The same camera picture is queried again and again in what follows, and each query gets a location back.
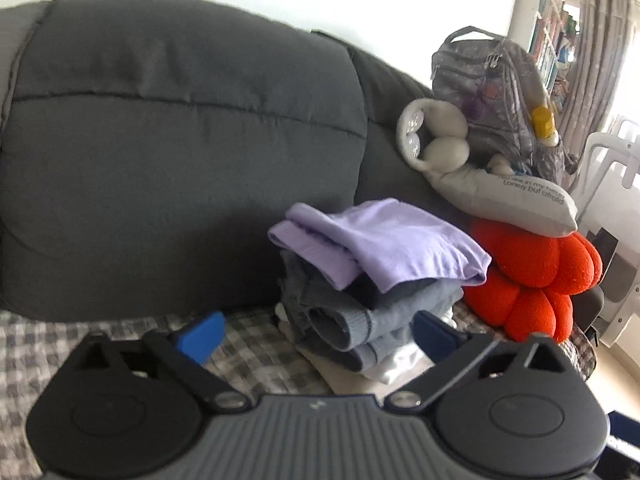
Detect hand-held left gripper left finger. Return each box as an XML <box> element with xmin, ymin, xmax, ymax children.
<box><xmin>65</xmin><ymin>310</ymin><xmax>253</xmax><ymax>414</ymax></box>

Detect grey quilted bag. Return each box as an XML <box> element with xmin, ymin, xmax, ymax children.
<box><xmin>431</xmin><ymin>26</ymin><xmax>578</xmax><ymax>186</ymax></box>

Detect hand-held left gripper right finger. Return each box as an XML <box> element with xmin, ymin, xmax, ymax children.
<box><xmin>384</xmin><ymin>310</ymin><xmax>584</xmax><ymax>414</ymax></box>

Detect white mesh office chair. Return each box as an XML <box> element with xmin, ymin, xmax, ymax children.
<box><xmin>570</xmin><ymin>117</ymin><xmax>640</xmax><ymax>348</ymax></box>

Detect light grey pillow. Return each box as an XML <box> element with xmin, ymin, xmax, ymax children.
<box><xmin>425</xmin><ymin>165</ymin><xmax>580</xmax><ymax>237</ymax></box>

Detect grey checkered quilted blanket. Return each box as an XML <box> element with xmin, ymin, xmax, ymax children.
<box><xmin>0</xmin><ymin>305</ymin><xmax>601</xmax><ymax>480</ymax></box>

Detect black flat board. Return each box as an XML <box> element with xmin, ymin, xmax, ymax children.
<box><xmin>590</xmin><ymin>229</ymin><xmax>621</xmax><ymax>281</ymax></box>

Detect dark grey sofa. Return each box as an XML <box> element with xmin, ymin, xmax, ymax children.
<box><xmin>0</xmin><ymin>0</ymin><xmax>606</xmax><ymax>343</ymax></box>

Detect bookshelf with books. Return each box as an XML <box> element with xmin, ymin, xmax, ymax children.
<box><xmin>520</xmin><ymin>0</ymin><xmax>581</xmax><ymax>106</ymax></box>

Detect yellow capped bottle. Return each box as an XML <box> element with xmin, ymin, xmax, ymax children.
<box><xmin>530</xmin><ymin>107</ymin><xmax>561</xmax><ymax>147</ymax></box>

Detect white plush toy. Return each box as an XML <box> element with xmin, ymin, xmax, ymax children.
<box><xmin>396</xmin><ymin>99</ymin><xmax>472</xmax><ymax>173</ymax></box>

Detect lilac pants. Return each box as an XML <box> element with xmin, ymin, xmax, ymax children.
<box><xmin>267</xmin><ymin>199</ymin><xmax>493</xmax><ymax>293</ymax></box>

